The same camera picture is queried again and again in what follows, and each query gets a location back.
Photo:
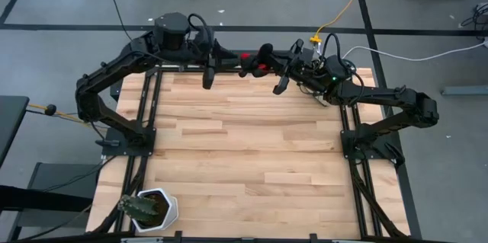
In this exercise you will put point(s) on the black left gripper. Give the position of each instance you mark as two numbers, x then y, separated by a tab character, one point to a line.
201	50

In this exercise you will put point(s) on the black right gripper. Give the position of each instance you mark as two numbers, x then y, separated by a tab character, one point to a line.
309	69

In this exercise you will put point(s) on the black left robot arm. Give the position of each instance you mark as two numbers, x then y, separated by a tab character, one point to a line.
110	73

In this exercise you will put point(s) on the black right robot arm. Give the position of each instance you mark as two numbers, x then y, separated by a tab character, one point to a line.
381	94

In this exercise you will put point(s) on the white hexagonal plant pot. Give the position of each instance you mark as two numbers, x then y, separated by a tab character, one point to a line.
172	210

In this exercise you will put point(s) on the green cactus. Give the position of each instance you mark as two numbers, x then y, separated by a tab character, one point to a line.
139	209

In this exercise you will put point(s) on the grey desk leg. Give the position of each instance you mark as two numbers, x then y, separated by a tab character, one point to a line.
465	90

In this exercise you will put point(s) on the black side desk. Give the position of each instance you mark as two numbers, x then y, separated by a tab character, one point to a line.
11	121

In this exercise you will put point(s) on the black aluminium table frame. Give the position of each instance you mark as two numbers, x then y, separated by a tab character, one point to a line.
213	240

